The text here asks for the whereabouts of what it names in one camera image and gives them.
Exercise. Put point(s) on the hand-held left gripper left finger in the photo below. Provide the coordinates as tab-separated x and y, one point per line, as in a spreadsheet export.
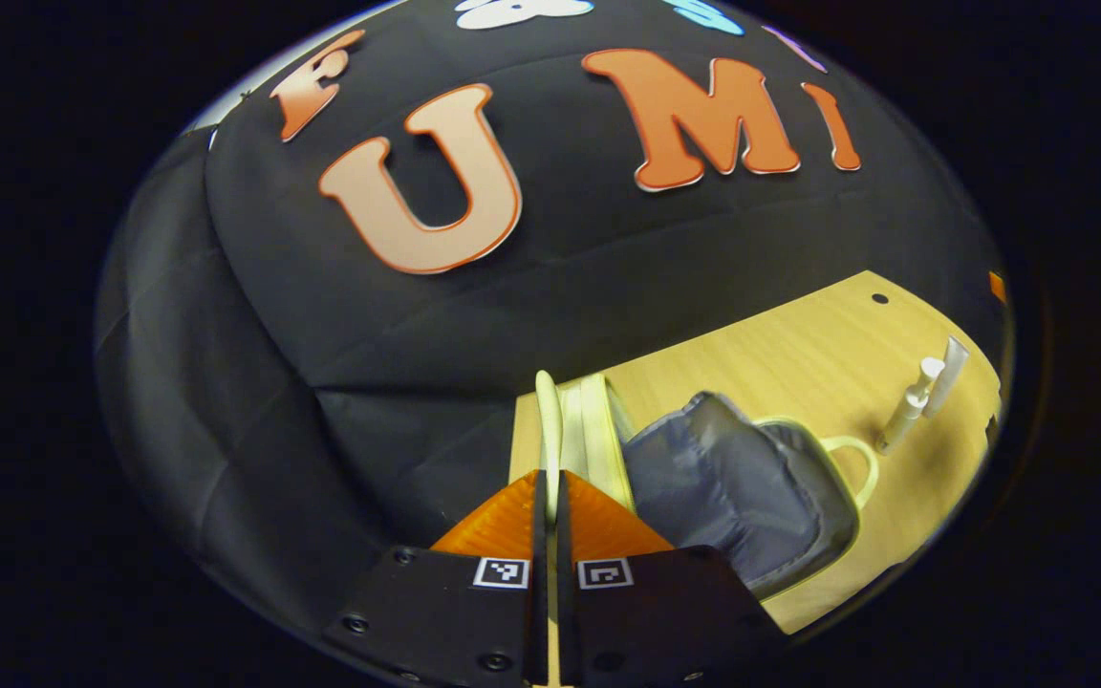
539	621

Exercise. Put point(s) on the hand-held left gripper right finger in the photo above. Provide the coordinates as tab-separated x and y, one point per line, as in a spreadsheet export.
565	621

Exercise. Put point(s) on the cream yellow suitcase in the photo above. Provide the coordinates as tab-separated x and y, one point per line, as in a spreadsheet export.
732	487

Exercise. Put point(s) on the white pump bottle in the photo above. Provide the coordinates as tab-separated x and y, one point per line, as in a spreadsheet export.
906	411

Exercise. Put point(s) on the white squeeze tube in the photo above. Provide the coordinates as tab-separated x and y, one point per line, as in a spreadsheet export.
950	373

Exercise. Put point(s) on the black backdrop cloth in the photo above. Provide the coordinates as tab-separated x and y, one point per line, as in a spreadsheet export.
417	382

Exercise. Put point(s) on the orange rectangular tag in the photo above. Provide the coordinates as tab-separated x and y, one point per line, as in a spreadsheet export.
997	287

